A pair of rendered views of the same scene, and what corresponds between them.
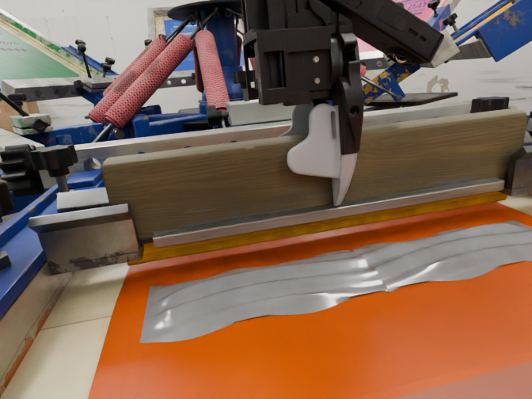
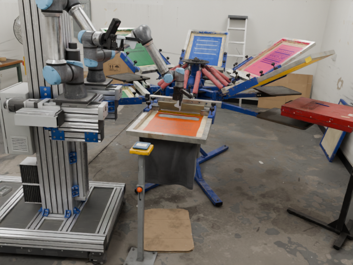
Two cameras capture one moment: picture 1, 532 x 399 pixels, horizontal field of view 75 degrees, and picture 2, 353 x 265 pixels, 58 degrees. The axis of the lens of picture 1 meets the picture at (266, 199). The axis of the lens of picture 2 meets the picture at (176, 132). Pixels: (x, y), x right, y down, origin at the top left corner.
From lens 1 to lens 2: 2.53 m
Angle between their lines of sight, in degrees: 19
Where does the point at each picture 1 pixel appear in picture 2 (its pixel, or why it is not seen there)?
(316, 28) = (177, 94)
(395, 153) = (186, 106)
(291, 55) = (175, 95)
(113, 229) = (157, 107)
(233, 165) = (169, 104)
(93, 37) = (168, 17)
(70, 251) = (153, 108)
